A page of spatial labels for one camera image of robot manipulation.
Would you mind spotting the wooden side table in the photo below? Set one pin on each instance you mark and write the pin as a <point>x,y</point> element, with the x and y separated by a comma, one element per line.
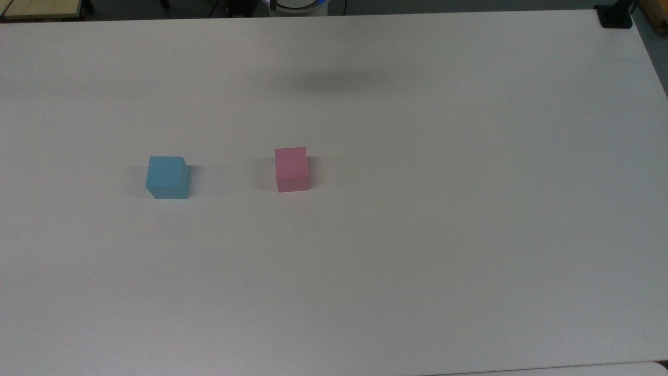
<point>39,8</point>

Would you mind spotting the wooden board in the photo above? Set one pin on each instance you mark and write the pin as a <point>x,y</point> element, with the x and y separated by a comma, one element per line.
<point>656,13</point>

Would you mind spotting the black table clamp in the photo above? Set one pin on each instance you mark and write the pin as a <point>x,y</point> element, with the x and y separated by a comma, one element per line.
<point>615,16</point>

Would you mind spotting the blue cube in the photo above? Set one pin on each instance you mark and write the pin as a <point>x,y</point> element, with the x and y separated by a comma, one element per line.
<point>167,175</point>

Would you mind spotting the pink cube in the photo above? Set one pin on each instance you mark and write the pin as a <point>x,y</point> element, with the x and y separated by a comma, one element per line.
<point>291,167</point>

